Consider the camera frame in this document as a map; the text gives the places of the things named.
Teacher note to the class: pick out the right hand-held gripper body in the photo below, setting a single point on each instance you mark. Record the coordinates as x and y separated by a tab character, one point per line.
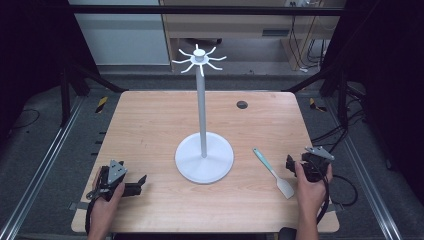
315	166

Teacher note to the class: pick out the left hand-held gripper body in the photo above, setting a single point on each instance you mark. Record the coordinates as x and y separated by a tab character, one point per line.
115	171

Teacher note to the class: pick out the black metal frame stand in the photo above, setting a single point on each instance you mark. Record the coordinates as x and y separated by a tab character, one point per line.
341	96
65	96

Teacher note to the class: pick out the black object under table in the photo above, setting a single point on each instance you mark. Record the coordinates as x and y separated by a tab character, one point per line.
288	234

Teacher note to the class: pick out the black horizontal frame bar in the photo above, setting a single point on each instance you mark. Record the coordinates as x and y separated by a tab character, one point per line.
200	10

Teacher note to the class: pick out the dark round table grommet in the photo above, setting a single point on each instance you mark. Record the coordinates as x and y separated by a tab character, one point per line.
242	104

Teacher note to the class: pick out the white hook rack stand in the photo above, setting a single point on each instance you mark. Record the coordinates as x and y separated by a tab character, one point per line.
201	116

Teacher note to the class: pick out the black curtain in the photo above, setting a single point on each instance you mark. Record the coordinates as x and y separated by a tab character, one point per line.
386	66
30	50

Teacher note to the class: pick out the white power strip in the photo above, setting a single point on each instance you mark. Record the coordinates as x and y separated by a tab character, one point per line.
305	3

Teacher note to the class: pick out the person's right hand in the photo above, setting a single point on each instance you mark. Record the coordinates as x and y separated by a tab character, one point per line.
310	196

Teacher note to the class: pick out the yellow black striped tape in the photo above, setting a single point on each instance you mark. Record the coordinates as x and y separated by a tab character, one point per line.
102	104
315	105

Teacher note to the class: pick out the aluminium floor rail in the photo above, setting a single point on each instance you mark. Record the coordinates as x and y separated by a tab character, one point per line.
366	173
43	163

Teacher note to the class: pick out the white cabinet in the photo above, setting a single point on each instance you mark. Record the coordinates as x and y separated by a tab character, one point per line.
123	36

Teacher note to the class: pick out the person's left hand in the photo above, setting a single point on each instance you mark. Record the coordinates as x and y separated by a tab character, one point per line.
105	206

